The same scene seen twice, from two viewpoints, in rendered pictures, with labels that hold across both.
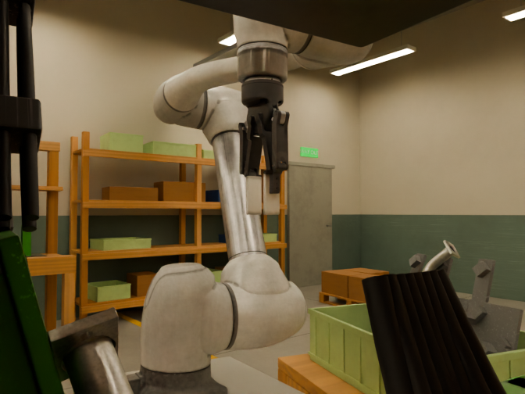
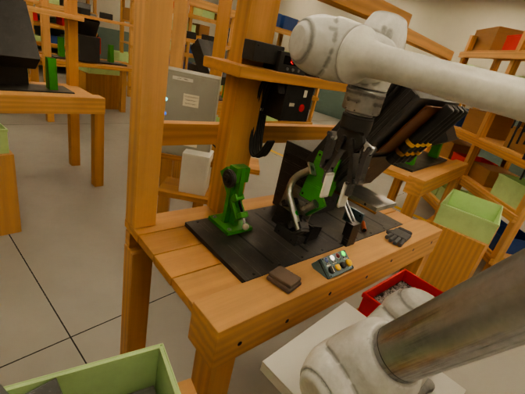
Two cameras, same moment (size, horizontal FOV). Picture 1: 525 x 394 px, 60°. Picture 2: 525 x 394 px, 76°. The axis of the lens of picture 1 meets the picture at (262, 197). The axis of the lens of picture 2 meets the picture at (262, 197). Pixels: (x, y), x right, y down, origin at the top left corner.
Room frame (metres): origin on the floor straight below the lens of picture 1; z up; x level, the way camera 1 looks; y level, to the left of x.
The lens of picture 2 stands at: (1.57, -0.37, 1.61)
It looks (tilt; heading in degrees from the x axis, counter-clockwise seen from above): 23 degrees down; 167
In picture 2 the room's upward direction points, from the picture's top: 12 degrees clockwise
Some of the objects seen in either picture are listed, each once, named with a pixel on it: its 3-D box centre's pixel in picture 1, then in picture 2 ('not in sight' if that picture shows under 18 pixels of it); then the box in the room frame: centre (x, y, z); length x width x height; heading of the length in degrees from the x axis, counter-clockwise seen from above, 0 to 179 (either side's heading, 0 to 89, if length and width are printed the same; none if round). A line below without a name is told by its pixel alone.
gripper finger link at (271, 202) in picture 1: (271, 194); (326, 184); (0.78, -0.02, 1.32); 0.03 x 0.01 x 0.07; 122
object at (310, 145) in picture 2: not in sight; (312, 177); (0.03, 0.22, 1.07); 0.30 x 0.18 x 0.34; 122
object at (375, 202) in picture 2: not in sight; (348, 189); (0.25, 0.33, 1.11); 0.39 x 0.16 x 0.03; 32
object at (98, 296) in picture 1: (191, 224); not in sight; (6.19, 0.98, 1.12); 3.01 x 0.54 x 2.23; 128
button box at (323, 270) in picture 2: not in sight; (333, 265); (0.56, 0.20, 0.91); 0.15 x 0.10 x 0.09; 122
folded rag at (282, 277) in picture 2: not in sight; (284, 278); (0.67, -0.02, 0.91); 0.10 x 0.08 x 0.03; 42
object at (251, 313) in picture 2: not in sight; (351, 268); (0.44, 0.35, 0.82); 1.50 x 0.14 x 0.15; 122
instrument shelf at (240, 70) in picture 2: not in sight; (301, 78); (-0.01, 0.07, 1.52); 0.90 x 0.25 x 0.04; 122
